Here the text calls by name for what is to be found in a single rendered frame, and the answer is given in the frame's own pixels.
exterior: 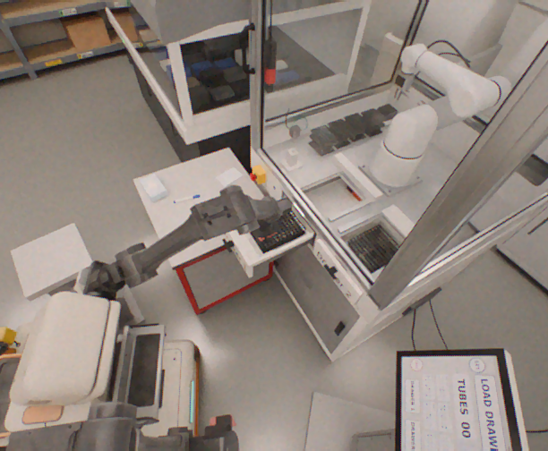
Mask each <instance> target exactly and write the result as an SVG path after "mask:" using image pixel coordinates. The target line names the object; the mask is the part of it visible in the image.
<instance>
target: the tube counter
mask: <svg viewBox="0 0 548 451"><path fill-rule="evenodd" d="M456 423H457V433H458V451H477V443H476V435H475V422H474V421H460V420H456Z"/></svg>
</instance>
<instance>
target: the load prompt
mask: <svg viewBox="0 0 548 451"><path fill-rule="evenodd" d="M473 377H474V384H475V399H476V406H477V413H478V421H479V429H480V436H481V443H482V451H507V448H506V442H505V436H504V430H503V425H502V418H501V408H500V402H499V397H498V391H497V386H496V379H495V375H484V374H473Z"/></svg>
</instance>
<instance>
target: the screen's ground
mask: <svg viewBox="0 0 548 451"><path fill-rule="evenodd" d="M467 357H485V362H486V369H487V374H484V375H495V379H496V386H497V391H498V397H499V402H500V408H501V418H502V425H503V430H504V436H505V442H506V448H507V451H512V449H511V444H510V438H509V428H508V423H507V417H506V412H505V406H504V401H503V395H502V390H501V380H500V374H499V369H498V363H497V358H496V356H438V357H424V372H410V358H411V357H402V436H401V451H405V419H412V420H419V421H421V431H422V451H424V421H423V391H422V373H449V375H450V394H451V406H452V418H453V429H454V440H455V451H458V433H457V423H456V420H460V421H474V422H475V435H476V443H477V451H482V443H481V436H480V429H479V421H478V413H477V406H476V399H475V384H474V377H473V374H479V373H469V368H468V360H467ZM405 379H420V398H421V414H416V413H405Z"/></svg>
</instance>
